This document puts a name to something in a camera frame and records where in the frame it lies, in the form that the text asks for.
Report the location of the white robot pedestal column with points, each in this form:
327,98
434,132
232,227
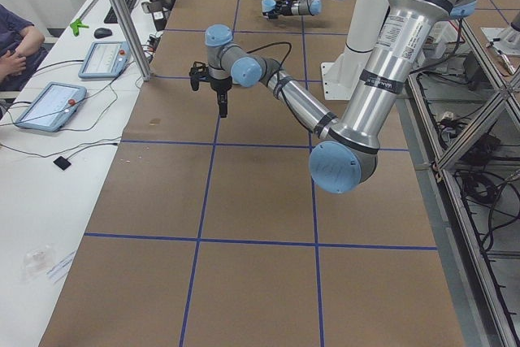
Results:
341,77

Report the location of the small black square pad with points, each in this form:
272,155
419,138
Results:
62,163

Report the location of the far blue teach pendant tablet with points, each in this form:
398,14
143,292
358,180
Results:
105,60

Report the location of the black computer mouse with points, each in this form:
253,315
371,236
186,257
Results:
102,33

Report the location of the aluminium frame post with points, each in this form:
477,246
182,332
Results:
130,33

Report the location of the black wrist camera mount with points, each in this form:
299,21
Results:
198,74

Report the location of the near blue teach pendant tablet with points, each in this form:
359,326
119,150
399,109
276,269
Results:
52,107

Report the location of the blue teach pendant tablet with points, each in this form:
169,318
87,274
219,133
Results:
105,60
52,107

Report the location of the green plastic clamp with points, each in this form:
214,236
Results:
76,26

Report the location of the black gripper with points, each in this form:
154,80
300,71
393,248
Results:
286,8
220,84

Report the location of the light blue plastic cup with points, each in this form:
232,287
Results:
268,6

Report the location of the clear plastic bag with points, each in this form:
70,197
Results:
37,261

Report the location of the seated person in blue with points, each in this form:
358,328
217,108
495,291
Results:
22,50

